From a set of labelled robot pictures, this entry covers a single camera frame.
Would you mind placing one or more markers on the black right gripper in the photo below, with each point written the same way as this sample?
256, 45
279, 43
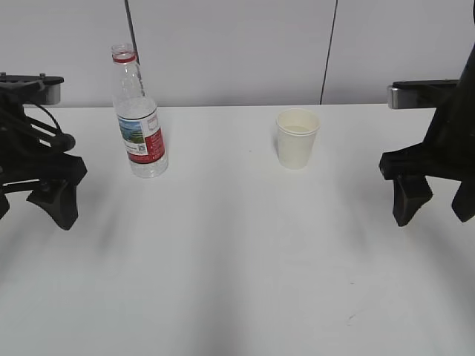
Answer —
447, 150

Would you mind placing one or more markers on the white paper cup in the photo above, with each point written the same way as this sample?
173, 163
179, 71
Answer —
297, 130

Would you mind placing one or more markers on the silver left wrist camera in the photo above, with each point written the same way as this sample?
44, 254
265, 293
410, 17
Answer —
41, 89

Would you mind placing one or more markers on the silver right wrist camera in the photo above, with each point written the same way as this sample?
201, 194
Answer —
403, 95

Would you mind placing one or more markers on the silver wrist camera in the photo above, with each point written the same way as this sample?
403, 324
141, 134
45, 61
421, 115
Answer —
41, 89
403, 95

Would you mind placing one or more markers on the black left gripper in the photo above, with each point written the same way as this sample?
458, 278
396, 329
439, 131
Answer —
34, 157

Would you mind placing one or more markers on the clear water bottle red label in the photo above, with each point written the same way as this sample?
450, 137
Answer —
137, 115

